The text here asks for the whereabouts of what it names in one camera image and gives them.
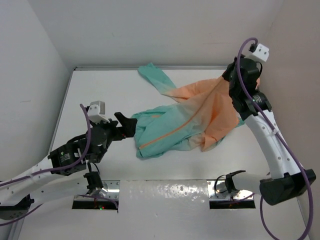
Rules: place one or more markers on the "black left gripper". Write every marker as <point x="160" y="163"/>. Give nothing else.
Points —
<point x="127" y="124"/>

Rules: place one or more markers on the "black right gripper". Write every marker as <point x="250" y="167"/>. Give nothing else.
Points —
<point x="225" y="74"/>

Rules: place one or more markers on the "orange and teal gradient jacket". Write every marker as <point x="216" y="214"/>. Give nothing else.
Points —
<point x="202" y="116"/>

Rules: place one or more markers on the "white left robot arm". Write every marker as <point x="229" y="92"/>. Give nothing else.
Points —
<point x="65" y="171"/>

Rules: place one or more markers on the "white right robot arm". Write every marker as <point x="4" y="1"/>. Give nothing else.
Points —
<point x="287" y="180"/>

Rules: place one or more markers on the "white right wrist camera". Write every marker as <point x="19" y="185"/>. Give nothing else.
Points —
<point x="259" y="52"/>

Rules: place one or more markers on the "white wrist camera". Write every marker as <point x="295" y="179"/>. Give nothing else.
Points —
<point x="98" y="111"/>
<point x="259" y="52"/>

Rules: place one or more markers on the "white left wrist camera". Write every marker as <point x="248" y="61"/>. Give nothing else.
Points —
<point x="98" y="111"/>

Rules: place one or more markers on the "shiny metal base plate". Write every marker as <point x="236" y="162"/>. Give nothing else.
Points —
<point x="205" y="190"/>

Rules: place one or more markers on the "aluminium frame rail back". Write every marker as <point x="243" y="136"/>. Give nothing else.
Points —
<point x="135" y="67"/>

